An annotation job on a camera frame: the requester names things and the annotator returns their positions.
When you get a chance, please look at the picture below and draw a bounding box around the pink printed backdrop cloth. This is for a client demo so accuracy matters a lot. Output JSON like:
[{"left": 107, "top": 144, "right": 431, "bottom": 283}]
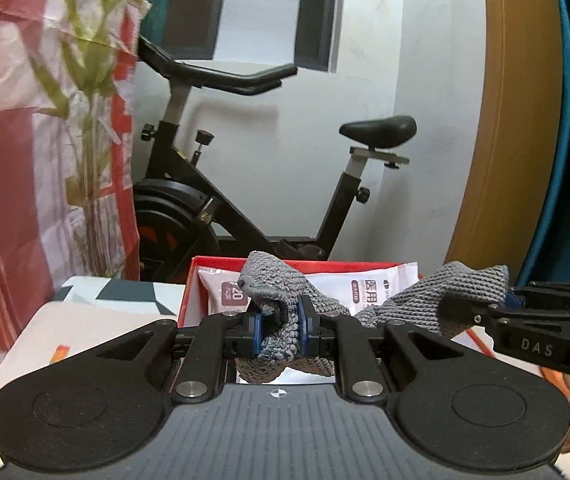
[{"left": 0, "top": 0, "right": 147, "bottom": 364}]

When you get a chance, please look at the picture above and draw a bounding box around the white medical mask package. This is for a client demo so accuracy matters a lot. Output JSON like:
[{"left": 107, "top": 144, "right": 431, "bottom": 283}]
[{"left": 197, "top": 262, "right": 419, "bottom": 314}]

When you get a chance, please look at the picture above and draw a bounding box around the grey knitted cloth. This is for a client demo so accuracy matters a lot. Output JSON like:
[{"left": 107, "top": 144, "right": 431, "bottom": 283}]
[{"left": 234, "top": 250, "right": 511, "bottom": 386}]

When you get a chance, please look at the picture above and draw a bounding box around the black exercise bike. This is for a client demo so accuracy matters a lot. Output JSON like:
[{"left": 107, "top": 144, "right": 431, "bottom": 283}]
[{"left": 132, "top": 34, "right": 419, "bottom": 283}]

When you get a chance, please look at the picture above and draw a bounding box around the red strawberry cardboard box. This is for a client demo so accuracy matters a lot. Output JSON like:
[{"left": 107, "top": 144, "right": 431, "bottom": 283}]
[{"left": 176, "top": 254, "right": 496, "bottom": 386}]

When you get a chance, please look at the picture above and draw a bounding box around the white patterned table cloth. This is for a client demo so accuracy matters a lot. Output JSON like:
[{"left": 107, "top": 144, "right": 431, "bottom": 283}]
[{"left": 0, "top": 274, "right": 570, "bottom": 480}]

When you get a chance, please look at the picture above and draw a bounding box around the wooden door frame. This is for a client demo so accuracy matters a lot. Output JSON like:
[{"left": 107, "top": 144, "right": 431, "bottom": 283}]
[{"left": 446, "top": 0, "right": 562, "bottom": 276}]

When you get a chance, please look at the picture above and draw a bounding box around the dark framed window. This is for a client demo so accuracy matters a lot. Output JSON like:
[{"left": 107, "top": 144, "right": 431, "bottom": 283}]
[{"left": 145, "top": 0, "right": 338, "bottom": 72}]

